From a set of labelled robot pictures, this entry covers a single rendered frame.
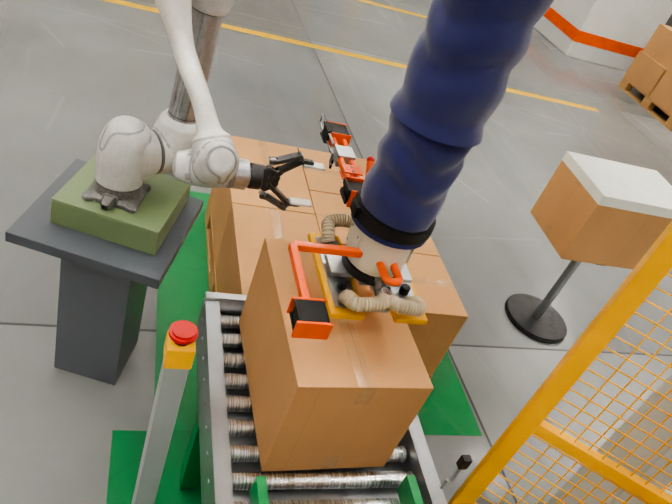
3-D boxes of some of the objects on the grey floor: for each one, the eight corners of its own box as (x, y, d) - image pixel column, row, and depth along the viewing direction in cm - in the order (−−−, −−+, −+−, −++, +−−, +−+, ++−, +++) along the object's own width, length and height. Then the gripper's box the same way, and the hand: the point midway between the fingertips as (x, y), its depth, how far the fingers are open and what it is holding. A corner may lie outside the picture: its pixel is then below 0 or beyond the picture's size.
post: (144, 547, 211) (196, 351, 152) (123, 548, 208) (167, 350, 149) (145, 527, 216) (195, 330, 157) (124, 528, 213) (167, 328, 154)
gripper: (256, 131, 177) (327, 144, 185) (237, 201, 192) (303, 210, 200) (259, 145, 172) (332, 158, 179) (239, 216, 186) (307, 225, 194)
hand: (313, 185), depth 189 cm, fingers open, 13 cm apart
